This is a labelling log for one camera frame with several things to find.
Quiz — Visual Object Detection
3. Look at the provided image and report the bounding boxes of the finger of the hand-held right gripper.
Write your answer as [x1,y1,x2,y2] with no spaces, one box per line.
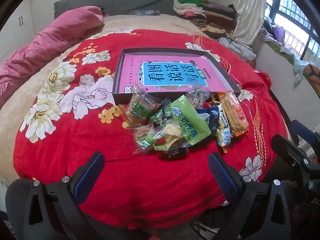
[290,119,320,147]
[270,134,312,167]

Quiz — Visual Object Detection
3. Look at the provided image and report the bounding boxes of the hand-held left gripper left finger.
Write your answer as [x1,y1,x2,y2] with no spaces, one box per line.
[22,151,105,240]

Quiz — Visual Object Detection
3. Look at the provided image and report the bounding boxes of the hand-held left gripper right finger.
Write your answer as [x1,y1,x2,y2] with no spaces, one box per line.
[208,151,297,240]

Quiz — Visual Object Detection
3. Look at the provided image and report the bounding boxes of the yellow white wafer bar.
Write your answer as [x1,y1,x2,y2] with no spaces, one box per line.
[215,102,233,153]

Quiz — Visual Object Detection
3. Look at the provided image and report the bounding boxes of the dark candy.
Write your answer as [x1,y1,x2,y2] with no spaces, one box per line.
[166,146,190,158]

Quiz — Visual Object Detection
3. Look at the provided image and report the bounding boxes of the blue cookie packet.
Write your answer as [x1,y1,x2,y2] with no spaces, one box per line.
[196,105,220,139]

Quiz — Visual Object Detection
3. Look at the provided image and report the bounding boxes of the orange biscuit stick packet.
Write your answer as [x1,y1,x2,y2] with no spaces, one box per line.
[217,91,250,137]

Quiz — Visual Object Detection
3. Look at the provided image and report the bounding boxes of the light green snack pouch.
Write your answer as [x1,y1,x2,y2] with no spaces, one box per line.
[170,95,212,146]

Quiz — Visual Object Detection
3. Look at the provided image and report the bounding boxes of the round pastry green label packet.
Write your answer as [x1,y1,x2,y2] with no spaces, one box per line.
[132,125,157,154]

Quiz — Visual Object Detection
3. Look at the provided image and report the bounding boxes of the yellow pastry clear packet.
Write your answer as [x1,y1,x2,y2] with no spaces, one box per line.
[150,122,190,152]

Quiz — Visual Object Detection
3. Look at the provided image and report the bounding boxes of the gold candy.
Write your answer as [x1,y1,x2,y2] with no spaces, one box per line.
[208,94,222,105]

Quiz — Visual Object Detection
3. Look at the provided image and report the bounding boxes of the large clear pastry packet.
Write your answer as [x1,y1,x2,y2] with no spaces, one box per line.
[122,81,160,129]

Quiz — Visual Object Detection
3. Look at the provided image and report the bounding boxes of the clear crinkled candy packet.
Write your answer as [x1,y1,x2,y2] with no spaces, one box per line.
[186,89,212,104]

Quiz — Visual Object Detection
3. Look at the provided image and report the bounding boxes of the green pea snack packet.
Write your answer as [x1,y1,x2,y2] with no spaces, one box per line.
[149,99,173,127]

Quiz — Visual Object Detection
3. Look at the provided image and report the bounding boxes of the dark shallow cardboard box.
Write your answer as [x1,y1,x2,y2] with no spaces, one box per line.
[112,48,242,105]

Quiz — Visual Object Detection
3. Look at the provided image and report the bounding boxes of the orange patterned cloth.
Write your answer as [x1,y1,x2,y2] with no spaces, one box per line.
[302,64,320,85]

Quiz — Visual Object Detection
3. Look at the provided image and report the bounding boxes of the red floral blanket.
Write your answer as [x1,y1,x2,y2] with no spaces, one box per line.
[14,29,289,230]

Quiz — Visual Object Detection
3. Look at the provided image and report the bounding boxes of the pale crumpled cloth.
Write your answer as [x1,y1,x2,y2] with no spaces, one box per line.
[292,54,309,87]

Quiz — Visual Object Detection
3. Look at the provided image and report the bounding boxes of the purple cloth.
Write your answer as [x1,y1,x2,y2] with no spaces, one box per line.
[272,25,285,40]

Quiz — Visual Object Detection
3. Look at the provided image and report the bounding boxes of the grey white crumpled garments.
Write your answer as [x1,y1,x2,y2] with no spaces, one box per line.
[217,37,257,62]

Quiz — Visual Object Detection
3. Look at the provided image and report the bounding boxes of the pink picture book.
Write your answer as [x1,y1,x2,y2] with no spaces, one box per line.
[118,53,235,94]

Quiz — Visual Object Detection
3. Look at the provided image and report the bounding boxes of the barred window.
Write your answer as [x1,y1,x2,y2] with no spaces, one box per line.
[265,0,320,63]

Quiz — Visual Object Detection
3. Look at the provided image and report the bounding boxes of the white satin curtain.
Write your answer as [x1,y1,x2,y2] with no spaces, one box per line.
[232,0,269,45]

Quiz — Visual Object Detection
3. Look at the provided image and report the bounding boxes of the pink quilt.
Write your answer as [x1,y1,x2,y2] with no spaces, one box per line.
[0,5,105,108]

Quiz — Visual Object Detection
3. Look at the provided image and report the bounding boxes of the pile of folded clothes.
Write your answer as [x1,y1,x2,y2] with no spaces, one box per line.
[173,0,238,39]

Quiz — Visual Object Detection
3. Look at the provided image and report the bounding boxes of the white wardrobe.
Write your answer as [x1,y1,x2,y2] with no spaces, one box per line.
[0,0,33,60]

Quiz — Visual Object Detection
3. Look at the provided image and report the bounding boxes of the dark patterned cloth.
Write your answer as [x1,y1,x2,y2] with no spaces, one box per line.
[130,9,160,16]

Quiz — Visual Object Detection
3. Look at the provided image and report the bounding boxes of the grey headboard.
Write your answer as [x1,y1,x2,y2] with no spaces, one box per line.
[53,0,183,19]

